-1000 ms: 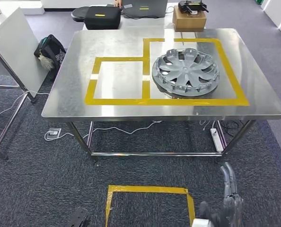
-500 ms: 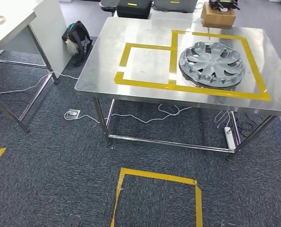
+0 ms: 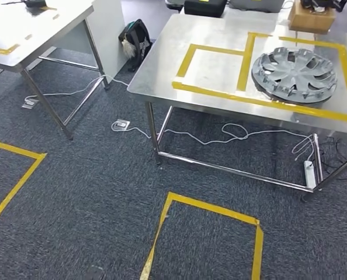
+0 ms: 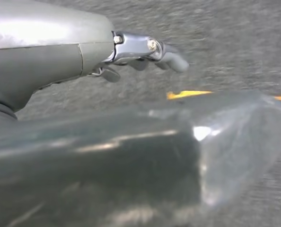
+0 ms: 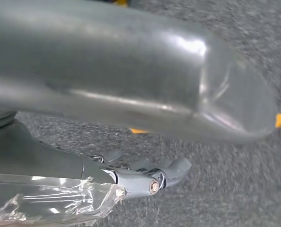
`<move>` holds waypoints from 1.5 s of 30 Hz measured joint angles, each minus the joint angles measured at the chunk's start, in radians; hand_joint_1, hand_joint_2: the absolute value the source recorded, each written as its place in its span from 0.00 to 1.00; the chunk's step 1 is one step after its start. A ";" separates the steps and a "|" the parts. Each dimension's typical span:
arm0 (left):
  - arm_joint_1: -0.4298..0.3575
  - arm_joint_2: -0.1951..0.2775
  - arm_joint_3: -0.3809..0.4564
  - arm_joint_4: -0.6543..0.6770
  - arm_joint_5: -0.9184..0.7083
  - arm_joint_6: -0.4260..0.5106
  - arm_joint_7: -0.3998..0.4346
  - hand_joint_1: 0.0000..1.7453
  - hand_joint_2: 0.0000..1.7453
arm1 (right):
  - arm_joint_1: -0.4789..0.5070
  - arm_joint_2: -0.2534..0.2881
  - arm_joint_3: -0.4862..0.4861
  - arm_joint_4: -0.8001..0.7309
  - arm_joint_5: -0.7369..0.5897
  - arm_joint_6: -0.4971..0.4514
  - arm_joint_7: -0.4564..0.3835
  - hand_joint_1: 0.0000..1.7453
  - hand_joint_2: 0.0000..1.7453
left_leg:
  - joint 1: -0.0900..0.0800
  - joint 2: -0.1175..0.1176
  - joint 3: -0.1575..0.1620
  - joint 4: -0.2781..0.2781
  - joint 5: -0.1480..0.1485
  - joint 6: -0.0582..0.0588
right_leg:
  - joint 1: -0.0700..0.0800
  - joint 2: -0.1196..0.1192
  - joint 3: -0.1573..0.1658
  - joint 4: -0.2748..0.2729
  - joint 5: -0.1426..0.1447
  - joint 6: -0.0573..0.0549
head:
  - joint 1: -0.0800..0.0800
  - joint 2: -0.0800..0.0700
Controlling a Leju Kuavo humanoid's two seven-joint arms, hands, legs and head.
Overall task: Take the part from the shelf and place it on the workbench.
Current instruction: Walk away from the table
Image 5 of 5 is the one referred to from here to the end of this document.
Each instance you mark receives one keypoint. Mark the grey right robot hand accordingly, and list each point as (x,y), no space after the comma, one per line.
(48,166)

